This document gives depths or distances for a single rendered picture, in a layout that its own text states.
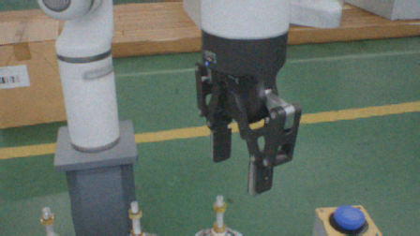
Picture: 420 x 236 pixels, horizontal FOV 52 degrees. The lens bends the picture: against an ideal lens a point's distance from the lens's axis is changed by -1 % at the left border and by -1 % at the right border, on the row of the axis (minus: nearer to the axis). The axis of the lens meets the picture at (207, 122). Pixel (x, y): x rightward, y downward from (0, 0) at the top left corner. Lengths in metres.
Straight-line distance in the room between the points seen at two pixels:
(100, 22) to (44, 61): 0.80
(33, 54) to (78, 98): 0.79
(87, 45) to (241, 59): 0.42
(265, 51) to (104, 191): 0.55
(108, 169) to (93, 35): 0.24
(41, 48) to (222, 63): 1.22
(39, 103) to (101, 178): 0.83
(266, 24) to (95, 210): 0.60
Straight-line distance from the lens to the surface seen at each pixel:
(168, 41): 2.23
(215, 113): 0.42
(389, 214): 1.20
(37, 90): 1.59
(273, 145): 0.36
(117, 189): 0.83
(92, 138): 0.79
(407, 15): 2.86
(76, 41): 0.74
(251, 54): 0.35
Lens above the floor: 0.71
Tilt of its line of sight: 27 degrees down
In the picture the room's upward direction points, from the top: straight up
